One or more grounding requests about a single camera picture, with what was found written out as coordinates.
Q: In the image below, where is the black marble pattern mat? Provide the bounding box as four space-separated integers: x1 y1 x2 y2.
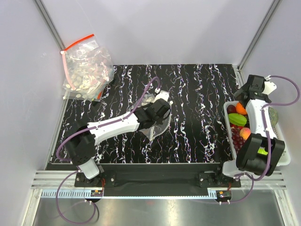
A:
55 64 238 163

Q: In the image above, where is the peach fruit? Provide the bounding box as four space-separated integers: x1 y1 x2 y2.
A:
239 128 251 140

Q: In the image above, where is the stack of zip bags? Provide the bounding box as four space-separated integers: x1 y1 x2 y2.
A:
61 34 114 101

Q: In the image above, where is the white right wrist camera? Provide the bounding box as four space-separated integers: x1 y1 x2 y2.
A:
262 75 277 96

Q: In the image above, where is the purple grape bunch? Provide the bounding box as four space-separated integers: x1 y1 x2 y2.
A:
231 127 246 152

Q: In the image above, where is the dark plum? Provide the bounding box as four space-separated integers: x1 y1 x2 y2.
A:
226 105 237 114

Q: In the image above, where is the clear spotted zip bag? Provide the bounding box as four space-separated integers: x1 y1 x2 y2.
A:
127 91 173 141

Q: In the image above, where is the green starfruit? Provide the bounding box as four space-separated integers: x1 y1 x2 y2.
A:
228 113 247 126

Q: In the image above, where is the green netted melon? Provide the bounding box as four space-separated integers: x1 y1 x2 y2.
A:
268 107 278 127

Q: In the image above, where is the green apple front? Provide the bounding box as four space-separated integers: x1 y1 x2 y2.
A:
257 147 268 155

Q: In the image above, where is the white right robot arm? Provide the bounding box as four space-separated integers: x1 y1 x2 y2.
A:
213 75 285 187

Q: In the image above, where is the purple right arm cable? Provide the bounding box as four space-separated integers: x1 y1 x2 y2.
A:
235 75 301 182

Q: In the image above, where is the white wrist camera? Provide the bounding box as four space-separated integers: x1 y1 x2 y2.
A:
153 90 169 102
262 75 277 96

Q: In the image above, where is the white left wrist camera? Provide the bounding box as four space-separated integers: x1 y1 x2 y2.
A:
153 90 169 102

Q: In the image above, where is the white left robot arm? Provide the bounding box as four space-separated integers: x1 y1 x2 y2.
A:
64 98 173 186

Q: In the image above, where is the orange fruit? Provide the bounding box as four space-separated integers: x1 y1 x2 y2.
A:
236 102 247 115

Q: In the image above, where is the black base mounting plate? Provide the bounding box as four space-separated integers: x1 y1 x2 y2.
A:
74 163 241 188

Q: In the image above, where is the white plastic fruit basket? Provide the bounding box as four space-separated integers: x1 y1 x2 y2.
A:
223 101 291 167

